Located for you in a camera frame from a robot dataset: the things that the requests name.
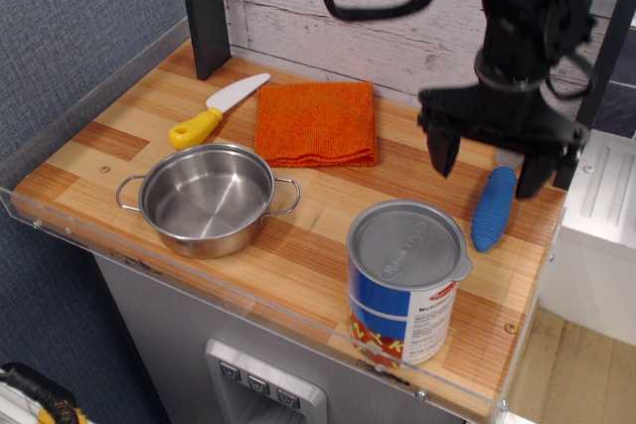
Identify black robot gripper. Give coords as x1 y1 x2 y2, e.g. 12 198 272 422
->
418 54 589 199

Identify blue handled metal fork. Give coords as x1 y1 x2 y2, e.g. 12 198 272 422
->
470 149 524 252

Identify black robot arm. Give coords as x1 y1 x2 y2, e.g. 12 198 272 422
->
418 0 595 199

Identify blue labelled soup can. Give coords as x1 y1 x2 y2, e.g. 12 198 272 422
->
347 200 472 367

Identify white ribbed appliance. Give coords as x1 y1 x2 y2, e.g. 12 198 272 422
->
538 131 635 346

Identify folded orange cloth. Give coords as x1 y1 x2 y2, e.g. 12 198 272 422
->
253 82 379 168

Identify small stainless steel pot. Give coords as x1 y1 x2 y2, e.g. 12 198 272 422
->
115 143 301 259

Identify silver ice dispenser panel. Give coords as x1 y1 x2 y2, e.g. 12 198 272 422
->
205 339 328 423

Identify grey toy fridge cabinet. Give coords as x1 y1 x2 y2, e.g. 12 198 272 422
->
96 257 461 423

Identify black and yellow bag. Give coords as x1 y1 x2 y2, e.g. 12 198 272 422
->
1 362 90 424

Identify dark grey right post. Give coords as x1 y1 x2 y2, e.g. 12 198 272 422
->
554 0 636 192

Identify dark grey post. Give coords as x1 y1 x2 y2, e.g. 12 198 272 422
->
554 0 636 192
185 0 232 80

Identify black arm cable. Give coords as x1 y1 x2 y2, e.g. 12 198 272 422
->
318 0 597 100

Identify yellow handled white toy knife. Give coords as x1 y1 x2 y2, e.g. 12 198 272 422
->
168 73 271 150

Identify dark grey left post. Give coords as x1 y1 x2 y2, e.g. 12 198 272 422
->
185 0 232 80

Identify clear acrylic guard rail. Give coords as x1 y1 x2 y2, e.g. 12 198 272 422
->
9 23 564 423

